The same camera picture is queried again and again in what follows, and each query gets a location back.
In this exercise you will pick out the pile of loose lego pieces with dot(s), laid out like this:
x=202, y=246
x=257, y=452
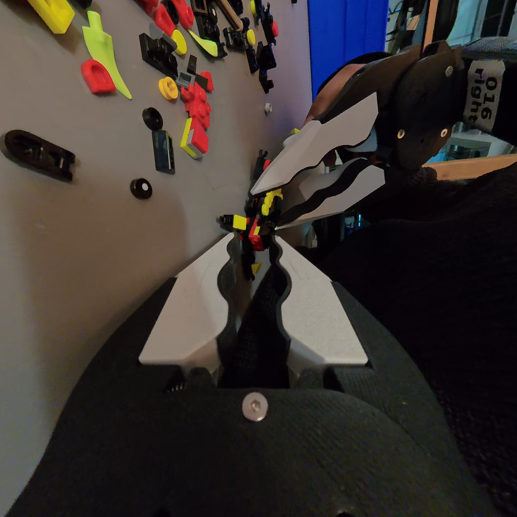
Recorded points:
x=157, y=54

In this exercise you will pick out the person's black knit sweater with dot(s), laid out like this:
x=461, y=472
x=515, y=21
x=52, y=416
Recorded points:
x=464, y=323

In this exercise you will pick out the neon green lego claw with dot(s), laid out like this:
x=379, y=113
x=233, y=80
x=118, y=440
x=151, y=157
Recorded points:
x=103, y=48

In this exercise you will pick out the yellow round lego stud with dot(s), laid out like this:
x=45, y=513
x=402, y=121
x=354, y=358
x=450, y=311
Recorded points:
x=168, y=88

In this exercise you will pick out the person's right hand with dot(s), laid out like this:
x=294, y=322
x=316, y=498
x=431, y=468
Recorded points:
x=325, y=97

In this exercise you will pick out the blue plastic bin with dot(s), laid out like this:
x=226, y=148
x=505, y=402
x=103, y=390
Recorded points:
x=343, y=40

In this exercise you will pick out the black rectangular lego plate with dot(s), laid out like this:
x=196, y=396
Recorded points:
x=163, y=151

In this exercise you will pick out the black round lego piece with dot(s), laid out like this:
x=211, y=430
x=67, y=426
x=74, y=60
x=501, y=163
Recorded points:
x=152, y=118

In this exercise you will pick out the person's right forearm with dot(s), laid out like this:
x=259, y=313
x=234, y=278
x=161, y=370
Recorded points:
x=444, y=202

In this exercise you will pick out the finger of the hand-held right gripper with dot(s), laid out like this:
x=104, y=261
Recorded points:
x=315, y=145
x=355, y=190

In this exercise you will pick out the red rounded lego tile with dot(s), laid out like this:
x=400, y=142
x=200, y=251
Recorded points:
x=97, y=76

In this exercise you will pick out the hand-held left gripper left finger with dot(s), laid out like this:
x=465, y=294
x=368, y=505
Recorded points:
x=190, y=319

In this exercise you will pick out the red lego plate cluster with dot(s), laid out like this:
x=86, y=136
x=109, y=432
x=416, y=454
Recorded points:
x=198, y=105

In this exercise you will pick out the black round white-dot lego tile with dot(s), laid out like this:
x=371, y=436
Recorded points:
x=141, y=188

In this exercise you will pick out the yellow grey red lego stack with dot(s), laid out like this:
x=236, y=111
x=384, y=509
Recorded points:
x=196, y=139

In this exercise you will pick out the black oval-hole lego plate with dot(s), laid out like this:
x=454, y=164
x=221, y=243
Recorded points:
x=38, y=155

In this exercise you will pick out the black yellow red lego model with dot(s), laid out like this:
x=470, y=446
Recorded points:
x=255, y=238

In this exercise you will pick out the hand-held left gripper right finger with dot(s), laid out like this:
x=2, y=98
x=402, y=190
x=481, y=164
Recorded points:
x=323, y=323

